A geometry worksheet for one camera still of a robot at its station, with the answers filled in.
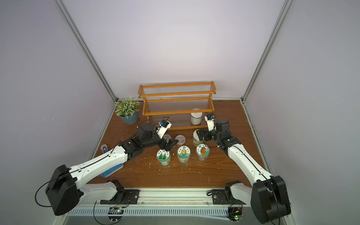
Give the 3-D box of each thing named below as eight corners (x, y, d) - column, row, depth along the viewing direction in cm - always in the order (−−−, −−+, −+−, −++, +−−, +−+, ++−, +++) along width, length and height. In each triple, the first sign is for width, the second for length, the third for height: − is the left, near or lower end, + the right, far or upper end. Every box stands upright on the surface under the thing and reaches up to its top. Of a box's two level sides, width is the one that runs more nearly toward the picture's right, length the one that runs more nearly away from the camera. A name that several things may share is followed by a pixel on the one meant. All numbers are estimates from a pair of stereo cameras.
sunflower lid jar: (177, 163, 86) (176, 158, 80) (177, 151, 92) (177, 145, 85) (190, 163, 86) (190, 158, 79) (190, 151, 91) (190, 145, 85)
